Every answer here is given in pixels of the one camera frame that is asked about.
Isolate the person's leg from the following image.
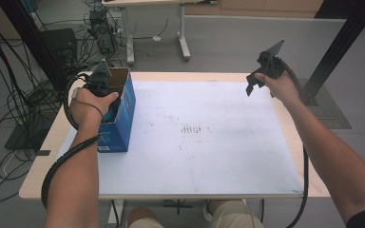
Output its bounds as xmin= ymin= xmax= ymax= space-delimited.
xmin=207 ymin=199 xmax=264 ymax=228
xmin=127 ymin=206 xmax=164 ymax=228

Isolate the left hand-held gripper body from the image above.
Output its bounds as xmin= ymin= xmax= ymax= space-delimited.
xmin=82 ymin=59 xmax=122 ymax=105

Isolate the blue cardboard box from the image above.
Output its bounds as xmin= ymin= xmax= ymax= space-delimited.
xmin=96 ymin=66 xmax=137 ymax=154

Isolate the person's right hand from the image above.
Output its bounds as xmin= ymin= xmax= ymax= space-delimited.
xmin=254 ymin=70 xmax=302 ymax=107

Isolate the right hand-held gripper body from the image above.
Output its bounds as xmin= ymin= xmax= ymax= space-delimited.
xmin=255 ymin=39 xmax=285 ymax=80

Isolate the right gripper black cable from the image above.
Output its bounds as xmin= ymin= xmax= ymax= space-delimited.
xmin=279 ymin=60 xmax=310 ymax=228

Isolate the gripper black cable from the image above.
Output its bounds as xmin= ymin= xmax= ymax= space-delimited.
xmin=40 ymin=71 xmax=104 ymax=210
xmin=279 ymin=60 xmax=310 ymax=228

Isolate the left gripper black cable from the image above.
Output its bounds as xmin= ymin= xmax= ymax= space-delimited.
xmin=40 ymin=71 xmax=104 ymax=210

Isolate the white shoe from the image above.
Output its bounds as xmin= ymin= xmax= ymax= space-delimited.
xmin=202 ymin=199 xmax=215 ymax=222

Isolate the black metal post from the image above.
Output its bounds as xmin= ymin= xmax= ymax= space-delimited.
xmin=301 ymin=0 xmax=365 ymax=107
xmin=0 ymin=0 xmax=71 ymax=98

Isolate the black stand base plate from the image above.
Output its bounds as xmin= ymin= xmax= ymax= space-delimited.
xmin=4 ymin=122 xmax=56 ymax=152

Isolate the person's left leg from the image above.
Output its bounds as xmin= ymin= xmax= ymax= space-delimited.
xmin=127 ymin=206 xmax=164 ymax=228

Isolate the black table foot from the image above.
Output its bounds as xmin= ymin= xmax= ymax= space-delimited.
xmin=163 ymin=199 xmax=194 ymax=216

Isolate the black equipment box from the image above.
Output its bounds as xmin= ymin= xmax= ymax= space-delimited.
xmin=40 ymin=28 xmax=79 ymax=66

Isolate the person's left hand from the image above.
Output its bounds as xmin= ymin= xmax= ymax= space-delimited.
xmin=69 ymin=87 xmax=120 ymax=127

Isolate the person's right leg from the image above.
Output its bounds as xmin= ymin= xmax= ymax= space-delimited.
xmin=207 ymin=199 xmax=264 ymax=228

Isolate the white height-adjustable desk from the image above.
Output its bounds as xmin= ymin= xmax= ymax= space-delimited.
xmin=101 ymin=0 xmax=218 ymax=66

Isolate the bundle of black floor cables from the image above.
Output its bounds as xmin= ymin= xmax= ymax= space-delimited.
xmin=0 ymin=3 xmax=93 ymax=205

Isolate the black computer tower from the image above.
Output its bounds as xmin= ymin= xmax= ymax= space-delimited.
xmin=87 ymin=9 xmax=119 ymax=56

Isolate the white table mat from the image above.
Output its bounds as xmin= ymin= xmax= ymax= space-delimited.
xmin=56 ymin=80 xmax=304 ymax=196

